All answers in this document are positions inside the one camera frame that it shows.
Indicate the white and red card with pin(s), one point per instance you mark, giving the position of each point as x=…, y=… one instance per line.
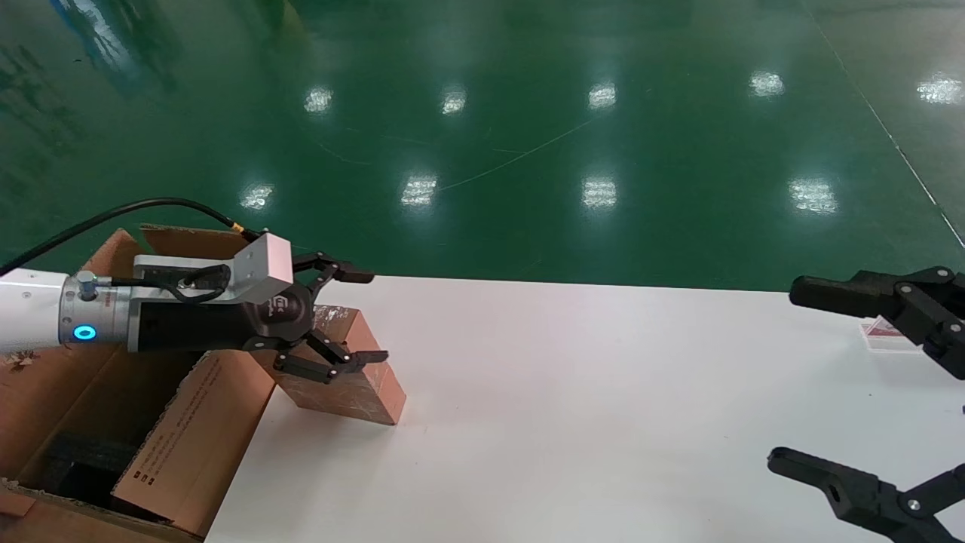
x=882, y=339

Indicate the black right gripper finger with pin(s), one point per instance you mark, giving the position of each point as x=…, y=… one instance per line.
x=859, y=498
x=852, y=296

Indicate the black foam insert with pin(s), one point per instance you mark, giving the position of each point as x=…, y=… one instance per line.
x=87, y=471

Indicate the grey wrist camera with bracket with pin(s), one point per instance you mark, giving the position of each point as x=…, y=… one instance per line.
x=264, y=268

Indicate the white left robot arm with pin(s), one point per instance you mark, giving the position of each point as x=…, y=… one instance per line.
x=34, y=317

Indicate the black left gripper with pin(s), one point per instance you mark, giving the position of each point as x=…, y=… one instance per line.
x=196, y=328

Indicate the big brown cardboard box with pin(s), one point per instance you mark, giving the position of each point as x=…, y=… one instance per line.
x=196, y=445

